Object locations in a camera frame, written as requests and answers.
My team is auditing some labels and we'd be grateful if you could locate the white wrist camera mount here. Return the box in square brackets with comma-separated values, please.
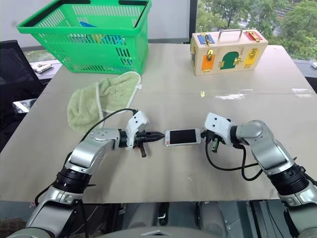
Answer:
[203, 112, 236, 147]
[125, 111, 150, 151]

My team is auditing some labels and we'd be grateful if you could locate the white smartphone with red sticker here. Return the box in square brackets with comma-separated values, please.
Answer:
[164, 128, 201, 147]

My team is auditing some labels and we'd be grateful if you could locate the dark grey rounded cylinder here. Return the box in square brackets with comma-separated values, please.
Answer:
[198, 202, 230, 235]

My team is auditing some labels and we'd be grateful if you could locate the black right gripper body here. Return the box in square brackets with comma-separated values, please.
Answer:
[205, 131, 226, 152]

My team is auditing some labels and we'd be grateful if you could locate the light green towel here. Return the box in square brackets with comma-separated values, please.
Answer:
[67, 71, 142, 132]

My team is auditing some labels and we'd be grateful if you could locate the thin black cable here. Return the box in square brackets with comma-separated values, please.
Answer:
[78, 198, 89, 238]

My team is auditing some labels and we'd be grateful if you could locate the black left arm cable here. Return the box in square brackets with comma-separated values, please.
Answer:
[80, 108, 138, 143]

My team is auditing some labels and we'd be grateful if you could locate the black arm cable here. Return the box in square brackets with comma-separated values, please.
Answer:
[80, 108, 138, 143]
[205, 138, 264, 181]

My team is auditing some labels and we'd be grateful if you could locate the small white desk object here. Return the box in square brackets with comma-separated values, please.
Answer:
[34, 62, 52, 73]

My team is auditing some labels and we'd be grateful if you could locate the grey printed box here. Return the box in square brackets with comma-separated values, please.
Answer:
[12, 98, 38, 114]

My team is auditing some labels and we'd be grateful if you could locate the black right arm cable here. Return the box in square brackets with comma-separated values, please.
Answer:
[205, 138, 264, 181]

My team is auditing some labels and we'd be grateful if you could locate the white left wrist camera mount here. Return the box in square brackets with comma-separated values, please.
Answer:
[125, 111, 150, 151]

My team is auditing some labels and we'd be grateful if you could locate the blue and yellow package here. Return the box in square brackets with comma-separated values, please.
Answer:
[93, 34, 125, 47]

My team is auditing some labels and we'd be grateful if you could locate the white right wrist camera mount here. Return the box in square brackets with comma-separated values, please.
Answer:
[203, 112, 236, 147]

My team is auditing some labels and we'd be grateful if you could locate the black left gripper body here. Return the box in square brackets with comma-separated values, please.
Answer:
[133, 130, 152, 158]

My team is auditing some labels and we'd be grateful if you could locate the green plastic shopping basket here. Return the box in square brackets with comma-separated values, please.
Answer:
[16, 0, 153, 75]

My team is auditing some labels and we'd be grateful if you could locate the black mesh office chair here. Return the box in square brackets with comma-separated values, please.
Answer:
[0, 39, 48, 152]

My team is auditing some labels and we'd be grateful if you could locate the blue packet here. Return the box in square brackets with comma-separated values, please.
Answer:
[79, 21, 100, 29]

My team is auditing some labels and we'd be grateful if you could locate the grey rounded robot torso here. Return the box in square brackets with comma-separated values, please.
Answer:
[94, 225, 211, 238]

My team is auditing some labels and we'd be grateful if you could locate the wooden lock box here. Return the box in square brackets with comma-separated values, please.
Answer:
[190, 29, 269, 77]

